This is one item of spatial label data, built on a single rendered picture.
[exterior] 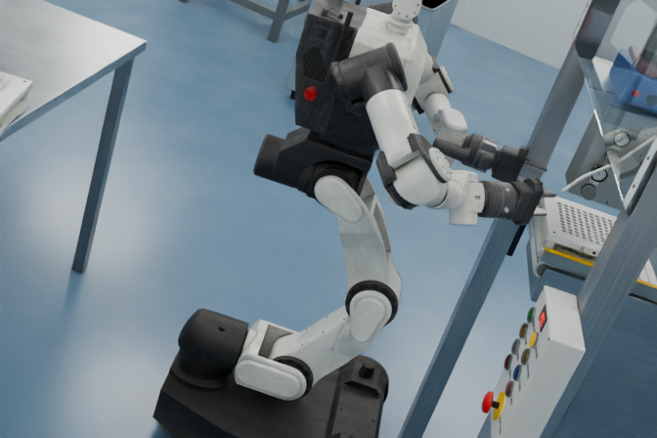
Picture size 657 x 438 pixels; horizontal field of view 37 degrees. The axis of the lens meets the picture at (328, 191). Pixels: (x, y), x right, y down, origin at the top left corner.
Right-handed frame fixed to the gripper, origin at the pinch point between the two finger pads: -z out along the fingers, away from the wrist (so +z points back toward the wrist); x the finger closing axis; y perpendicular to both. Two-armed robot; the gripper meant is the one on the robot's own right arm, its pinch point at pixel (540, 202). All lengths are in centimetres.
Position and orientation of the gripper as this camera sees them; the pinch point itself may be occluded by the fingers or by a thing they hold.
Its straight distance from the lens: 242.6
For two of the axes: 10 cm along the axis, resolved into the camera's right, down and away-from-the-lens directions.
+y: 3.8, 5.3, -7.5
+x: -3.0, 8.5, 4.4
